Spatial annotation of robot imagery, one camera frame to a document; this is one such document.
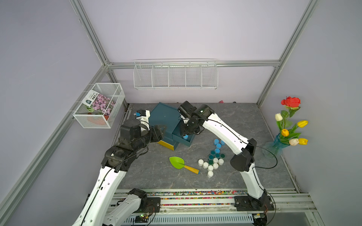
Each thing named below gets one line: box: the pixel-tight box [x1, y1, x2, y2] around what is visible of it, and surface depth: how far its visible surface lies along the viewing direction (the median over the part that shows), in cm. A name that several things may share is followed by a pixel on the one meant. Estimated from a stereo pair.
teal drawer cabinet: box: [148, 102, 195, 151], surface depth 84 cm
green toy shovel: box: [168, 156, 201, 175], surface depth 89 cm
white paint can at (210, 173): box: [207, 170, 214, 178], surface depth 84 cm
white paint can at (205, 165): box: [202, 161, 209, 170], surface depth 87 cm
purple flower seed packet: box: [81, 89, 116, 116], surface depth 75 cm
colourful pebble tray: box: [146, 190, 248, 207], surface depth 79 cm
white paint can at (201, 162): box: [197, 158, 205, 167], surface depth 88 cm
